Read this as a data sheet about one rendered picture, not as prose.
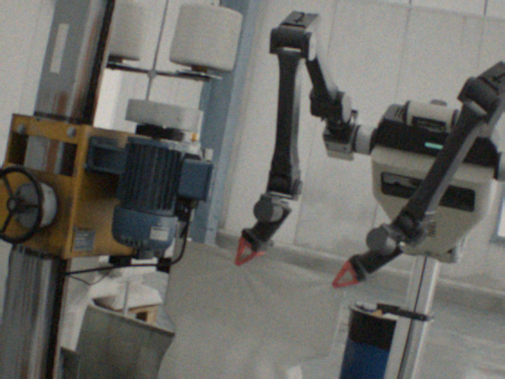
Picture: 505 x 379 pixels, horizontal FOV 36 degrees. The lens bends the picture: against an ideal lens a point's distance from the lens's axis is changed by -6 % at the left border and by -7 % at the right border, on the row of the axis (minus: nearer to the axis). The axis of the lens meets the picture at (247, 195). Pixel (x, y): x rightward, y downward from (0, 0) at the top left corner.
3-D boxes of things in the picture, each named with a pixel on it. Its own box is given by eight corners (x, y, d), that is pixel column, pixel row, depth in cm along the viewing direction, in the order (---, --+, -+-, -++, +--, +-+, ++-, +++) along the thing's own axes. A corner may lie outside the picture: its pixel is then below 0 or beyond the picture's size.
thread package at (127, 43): (151, 66, 218) (163, 6, 217) (123, 57, 205) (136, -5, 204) (107, 60, 224) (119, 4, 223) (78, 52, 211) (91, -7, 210)
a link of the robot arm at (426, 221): (510, 102, 178) (479, 77, 184) (499, 101, 174) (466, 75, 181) (426, 246, 199) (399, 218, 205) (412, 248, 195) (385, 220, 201)
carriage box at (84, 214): (138, 255, 216) (158, 137, 214) (63, 260, 185) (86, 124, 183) (66, 235, 226) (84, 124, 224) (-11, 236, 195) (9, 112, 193)
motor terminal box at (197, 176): (209, 211, 198) (217, 162, 197) (207, 214, 187) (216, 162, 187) (175, 204, 197) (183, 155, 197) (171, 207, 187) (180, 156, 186)
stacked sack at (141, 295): (163, 309, 591) (167, 288, 591) (114, 317, 530) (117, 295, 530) (115, 293, 608) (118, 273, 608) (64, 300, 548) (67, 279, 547)
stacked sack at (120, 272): (168, 276, 590) (171, 256, 589) (118, 281, 528) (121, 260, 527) (118, 262, 608) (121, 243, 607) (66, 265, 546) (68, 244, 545)
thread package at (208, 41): (243, 79, 208) (254, 15, 208) (214, 69, 193) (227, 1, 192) (186, 71, 215) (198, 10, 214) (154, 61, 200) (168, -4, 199)
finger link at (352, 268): (323, 274, 205) (353, 254, 202) (332, 272, 211) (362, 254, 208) (336, 298, 203) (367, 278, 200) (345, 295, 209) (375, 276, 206)
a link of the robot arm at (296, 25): (323, 2, 200) (287, -3, 205) (306, 41, 195) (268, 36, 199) (353, 106, 237) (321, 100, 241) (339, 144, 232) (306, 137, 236)
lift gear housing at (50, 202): (53, 232, 187) (60, 185, 187) (39, 232, 182) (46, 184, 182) (21, 222, 192) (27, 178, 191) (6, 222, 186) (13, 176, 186)
